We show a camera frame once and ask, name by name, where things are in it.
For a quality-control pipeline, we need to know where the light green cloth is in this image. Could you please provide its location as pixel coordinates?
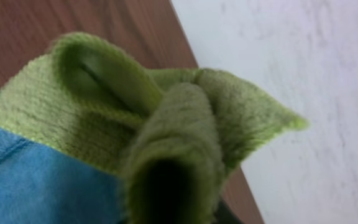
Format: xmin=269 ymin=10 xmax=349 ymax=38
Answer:
xmin=0 ymin=32 xmax=308 ymax=223

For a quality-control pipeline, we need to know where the folded blue cloth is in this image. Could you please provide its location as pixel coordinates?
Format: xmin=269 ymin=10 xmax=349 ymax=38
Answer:
xmin=0 ymin=128 xmax=124 ymax=223

